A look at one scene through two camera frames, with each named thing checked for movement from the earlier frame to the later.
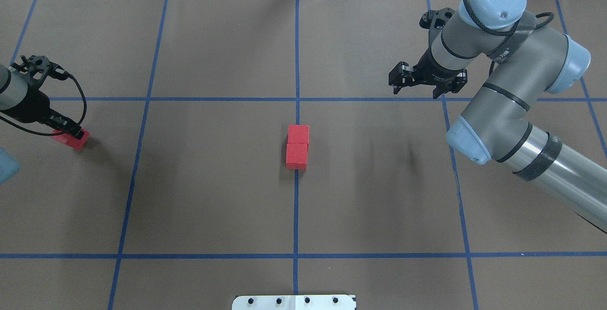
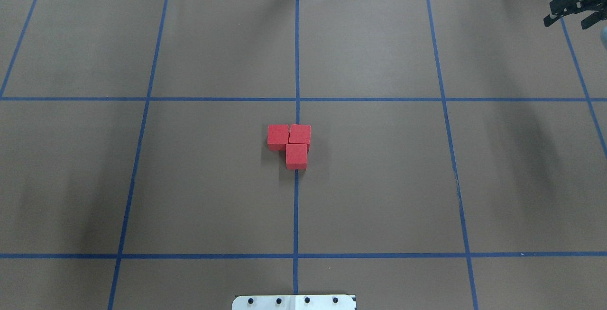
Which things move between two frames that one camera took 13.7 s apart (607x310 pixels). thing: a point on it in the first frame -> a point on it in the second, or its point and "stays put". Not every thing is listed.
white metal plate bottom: [321, 302] stays put
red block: [298, 134] stays put
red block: [70, 140] -> [278, 136]
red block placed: [296, 156] stays put
